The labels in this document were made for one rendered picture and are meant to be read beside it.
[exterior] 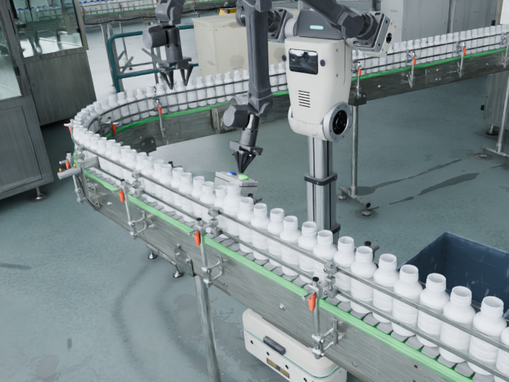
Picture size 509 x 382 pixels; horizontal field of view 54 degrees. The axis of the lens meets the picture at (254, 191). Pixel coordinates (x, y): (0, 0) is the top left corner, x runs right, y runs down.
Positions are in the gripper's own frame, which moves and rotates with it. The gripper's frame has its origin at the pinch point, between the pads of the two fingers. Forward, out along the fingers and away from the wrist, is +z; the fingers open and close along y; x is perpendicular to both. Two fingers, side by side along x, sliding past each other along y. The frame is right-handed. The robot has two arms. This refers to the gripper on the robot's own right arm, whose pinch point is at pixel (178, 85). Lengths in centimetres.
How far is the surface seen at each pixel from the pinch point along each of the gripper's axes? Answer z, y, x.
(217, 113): 42, -72, -73
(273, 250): 34, 18, 63
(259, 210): 23, 17, 57
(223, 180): 29.1, 2.5, 23.4
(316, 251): 27, 18, 79
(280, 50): 62, -303, -248
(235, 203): 25, 17, 47
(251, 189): 31.4, -2.1, 32.9
